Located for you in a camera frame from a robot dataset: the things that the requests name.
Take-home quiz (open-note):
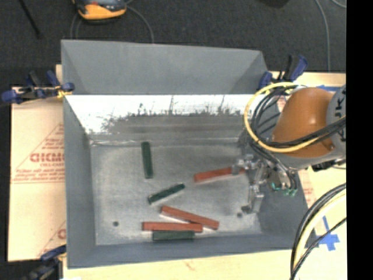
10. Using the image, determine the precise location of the red-brown flat block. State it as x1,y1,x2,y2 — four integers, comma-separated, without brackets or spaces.
142,221,204,233
160,205,220,231
193,167,246,184

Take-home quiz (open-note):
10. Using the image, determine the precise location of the dark green flat block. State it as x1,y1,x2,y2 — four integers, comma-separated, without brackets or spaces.
147,183,186,205
152,230,196,242
140,141,154,180

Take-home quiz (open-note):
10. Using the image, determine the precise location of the black cylinder on white bracket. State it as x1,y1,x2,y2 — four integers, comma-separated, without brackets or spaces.
311,160,339,172

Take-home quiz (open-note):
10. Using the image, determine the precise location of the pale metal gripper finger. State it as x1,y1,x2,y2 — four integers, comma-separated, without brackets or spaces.
241,185,265,215
232,155,254,175

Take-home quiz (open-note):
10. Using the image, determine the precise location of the grey metal bin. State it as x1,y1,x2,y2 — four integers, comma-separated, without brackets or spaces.
60,39,309,268

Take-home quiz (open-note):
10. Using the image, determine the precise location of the brown cardboard board, red print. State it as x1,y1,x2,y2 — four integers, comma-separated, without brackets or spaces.
6,97,68,263

